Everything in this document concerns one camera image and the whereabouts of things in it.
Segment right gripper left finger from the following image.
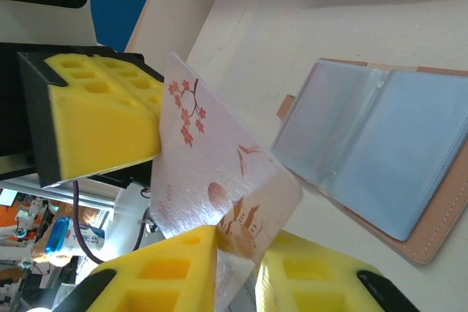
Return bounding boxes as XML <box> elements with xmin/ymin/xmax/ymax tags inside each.
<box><xmin>53</xmin><ymin>224</ymin><xmax>219</xmax><ymax>312</ymax></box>

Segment aluminium rail frame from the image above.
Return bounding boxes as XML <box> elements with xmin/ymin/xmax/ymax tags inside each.
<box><xmin>0</xmin><ymin>176</ymin><xmax>124</xmax><ymax>214</ymax></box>

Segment white card red blossom print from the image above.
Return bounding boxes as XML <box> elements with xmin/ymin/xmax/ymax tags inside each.
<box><xmin>148</xmin><ymin>51</ymin><xmax>303</xmax><ymax>312</ymax></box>

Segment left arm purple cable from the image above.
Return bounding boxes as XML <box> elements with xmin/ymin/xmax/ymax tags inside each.
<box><xmin>71</xmin><ymin>179</ymin><xmax>151</xmax><ymax>266</ymax></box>

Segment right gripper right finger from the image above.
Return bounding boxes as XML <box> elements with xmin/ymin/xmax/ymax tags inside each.
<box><xmin>253</xmin><ymin>230</ymin><xmax>421</xmax><ymax>312</ymax></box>

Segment white bottle blue cap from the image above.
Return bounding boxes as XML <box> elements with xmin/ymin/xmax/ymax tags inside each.
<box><xmin>44</xmin><ymin>216</ymin><xmax>106</xmax><ymax>259</ymax></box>

